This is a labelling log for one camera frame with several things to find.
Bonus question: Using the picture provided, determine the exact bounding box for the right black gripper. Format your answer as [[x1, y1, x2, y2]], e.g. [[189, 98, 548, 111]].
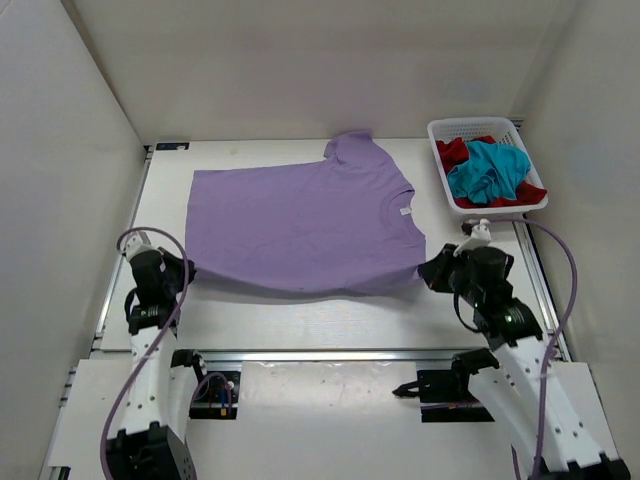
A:
[[417, 245, 482, 307]]

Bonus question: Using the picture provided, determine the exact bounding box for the purple t-shirt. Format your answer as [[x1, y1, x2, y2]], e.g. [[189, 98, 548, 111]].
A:
[[185, 131, 426, 294]]

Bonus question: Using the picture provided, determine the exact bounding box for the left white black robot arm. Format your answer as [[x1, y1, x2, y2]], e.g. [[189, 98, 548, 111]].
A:
[[100, 246, 210, 479]]

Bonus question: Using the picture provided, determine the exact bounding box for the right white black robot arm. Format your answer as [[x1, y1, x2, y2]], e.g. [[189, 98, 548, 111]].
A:
[[393, 244, 631, 479]]

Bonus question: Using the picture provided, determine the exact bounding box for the teal t-shirt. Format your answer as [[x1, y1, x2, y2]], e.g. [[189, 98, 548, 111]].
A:
[[447, 141, 531, 205]]

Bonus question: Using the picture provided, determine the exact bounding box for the red t-shirt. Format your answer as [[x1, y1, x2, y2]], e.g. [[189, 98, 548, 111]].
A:
[[437, 136, 547, 207]]

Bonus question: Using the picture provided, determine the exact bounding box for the dark label sticker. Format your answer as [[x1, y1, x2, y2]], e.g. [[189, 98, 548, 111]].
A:
[[155, 142, 190, 151]]

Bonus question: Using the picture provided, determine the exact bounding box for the white plastic basket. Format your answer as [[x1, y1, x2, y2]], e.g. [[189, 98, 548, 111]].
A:
[[427, 117, 548, 216]]

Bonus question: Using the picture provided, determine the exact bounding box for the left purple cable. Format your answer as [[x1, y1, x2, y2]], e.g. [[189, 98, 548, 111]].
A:
[[99, 226, 236, 480]]

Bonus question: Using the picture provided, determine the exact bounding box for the purple cable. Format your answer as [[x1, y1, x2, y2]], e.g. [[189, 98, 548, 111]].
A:
[[511, 216, 579, 480], [99, 226, 236, 480]]

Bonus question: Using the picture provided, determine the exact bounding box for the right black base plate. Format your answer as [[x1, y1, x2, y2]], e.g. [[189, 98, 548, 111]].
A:
[[417, 370, 494, 424]]

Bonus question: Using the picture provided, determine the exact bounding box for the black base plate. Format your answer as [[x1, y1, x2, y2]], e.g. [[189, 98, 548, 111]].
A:
[[417, 370, 494, 424], [189, 370, 241, 421]]

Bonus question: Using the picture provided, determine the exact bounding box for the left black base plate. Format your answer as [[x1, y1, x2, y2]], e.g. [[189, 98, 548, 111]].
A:
[[189, 370, 241, 421]]

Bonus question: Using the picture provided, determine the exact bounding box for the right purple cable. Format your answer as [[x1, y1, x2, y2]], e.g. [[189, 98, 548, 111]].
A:
[[511, 216, 579, 480]]

